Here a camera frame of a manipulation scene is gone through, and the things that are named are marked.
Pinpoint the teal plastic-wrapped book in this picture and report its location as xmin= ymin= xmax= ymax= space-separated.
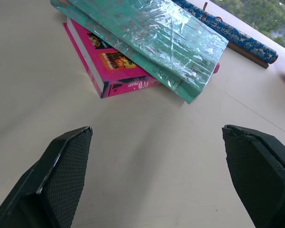
xmin=49 ymin=0 xmax=229 ymax=105

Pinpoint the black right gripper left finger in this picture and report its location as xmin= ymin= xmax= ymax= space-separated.
xmin=0 ymin=126 xmax=93 ymax=228

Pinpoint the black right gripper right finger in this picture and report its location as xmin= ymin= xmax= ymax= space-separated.
xmin=222 ymin=124 xmax=285 ymax=228

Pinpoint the blue floral rolled scroll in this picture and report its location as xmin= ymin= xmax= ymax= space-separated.
xmin=171 ymin=0 xmax=279 ymax=69

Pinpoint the pink paperback book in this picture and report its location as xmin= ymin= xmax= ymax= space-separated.
xmin=63 ymin=18 xmax=220 ymax=99

